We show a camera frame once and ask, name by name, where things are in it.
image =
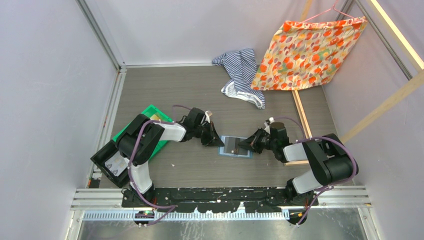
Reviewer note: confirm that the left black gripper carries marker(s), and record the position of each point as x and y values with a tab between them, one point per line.
212	139

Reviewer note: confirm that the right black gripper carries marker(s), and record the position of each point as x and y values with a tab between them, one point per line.
252	142

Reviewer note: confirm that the blue card holder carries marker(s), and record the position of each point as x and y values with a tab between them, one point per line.
221	153

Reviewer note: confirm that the black credit card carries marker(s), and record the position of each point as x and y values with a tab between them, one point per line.
231	146

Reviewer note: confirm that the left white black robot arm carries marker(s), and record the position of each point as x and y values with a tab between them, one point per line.
139	176

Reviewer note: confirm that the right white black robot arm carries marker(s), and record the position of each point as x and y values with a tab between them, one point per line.
328	159

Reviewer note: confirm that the yellow card in bin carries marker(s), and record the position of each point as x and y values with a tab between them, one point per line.
155	117

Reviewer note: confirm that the green plastic bin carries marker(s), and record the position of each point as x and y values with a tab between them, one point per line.
144	134

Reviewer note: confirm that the blue white striped cloth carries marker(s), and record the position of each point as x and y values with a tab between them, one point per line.
241	67

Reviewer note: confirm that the orange floral cloth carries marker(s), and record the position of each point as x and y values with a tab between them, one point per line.
303	55

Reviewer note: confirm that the black plastic bin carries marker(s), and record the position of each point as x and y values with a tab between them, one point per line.
109	160

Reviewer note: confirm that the pink clothes hanger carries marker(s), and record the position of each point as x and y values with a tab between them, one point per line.
332	8

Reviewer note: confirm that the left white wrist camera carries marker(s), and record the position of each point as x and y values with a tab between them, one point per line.
208	115

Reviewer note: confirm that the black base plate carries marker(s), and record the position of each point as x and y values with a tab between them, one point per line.
269	199

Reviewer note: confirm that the aluminium front rail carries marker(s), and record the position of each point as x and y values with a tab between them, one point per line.
105	204

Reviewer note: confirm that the wooden frame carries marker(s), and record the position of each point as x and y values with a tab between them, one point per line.
392	143

